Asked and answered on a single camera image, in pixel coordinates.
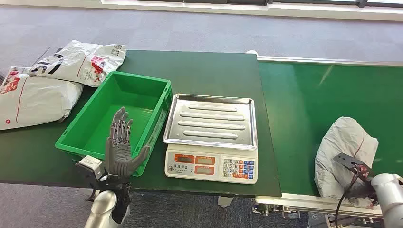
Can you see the white electronic scale steel tray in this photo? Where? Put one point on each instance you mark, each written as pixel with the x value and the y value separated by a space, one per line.
pixel 211 126

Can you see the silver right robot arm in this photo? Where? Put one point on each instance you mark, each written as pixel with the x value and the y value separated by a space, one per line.
pixel 390 192

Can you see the white mailer package red print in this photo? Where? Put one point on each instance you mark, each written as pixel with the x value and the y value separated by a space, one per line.
pixel 34 100

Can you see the green plastic crate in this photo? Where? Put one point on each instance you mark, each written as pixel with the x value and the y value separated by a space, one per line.
pixel 126 94

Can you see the white mailer package black print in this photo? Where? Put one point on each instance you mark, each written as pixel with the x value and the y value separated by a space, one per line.
pixel 75 61

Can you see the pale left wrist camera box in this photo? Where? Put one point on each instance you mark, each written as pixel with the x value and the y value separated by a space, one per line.
pixel 91 165

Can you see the green conveyor belt aluminium frame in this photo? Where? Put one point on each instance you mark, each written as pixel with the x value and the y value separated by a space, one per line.
pixel 330 91

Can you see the white table foot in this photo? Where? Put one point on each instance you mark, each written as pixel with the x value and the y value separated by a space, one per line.
pixel 225 202

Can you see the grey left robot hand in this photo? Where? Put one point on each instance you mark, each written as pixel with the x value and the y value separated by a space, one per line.
pixel 121 157

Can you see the grey plastic mailer package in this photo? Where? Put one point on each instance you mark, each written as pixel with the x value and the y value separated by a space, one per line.
pixel 341 141

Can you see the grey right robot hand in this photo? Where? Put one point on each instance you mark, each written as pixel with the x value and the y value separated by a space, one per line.
pixel 362 192

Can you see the black right wrist bracket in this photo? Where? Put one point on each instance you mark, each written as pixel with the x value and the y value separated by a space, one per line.
pixel 349 162

